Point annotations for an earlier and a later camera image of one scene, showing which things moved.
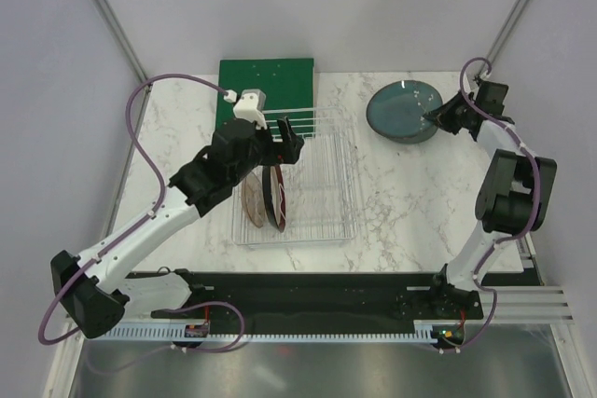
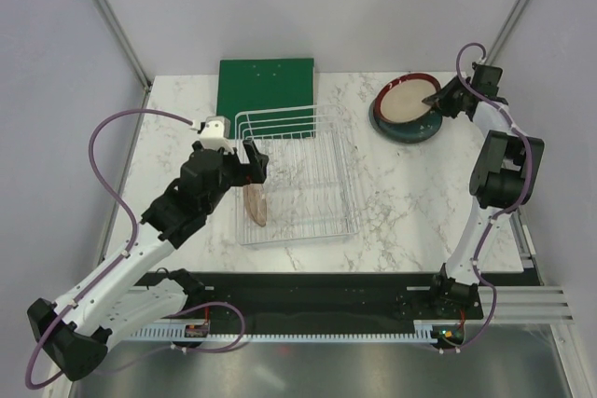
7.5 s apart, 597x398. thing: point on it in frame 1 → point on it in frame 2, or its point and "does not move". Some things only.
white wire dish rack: x=320 y=187 does not move
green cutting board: x=288 y=84 does not move
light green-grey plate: x=408 y=140 → x=372 y=121
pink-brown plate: x=252 y=199 does not move
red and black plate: x=274 y=195 → x=399 y=99
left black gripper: x=288 y=152 → x=256 y=169
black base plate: x=448 y=297 does not move
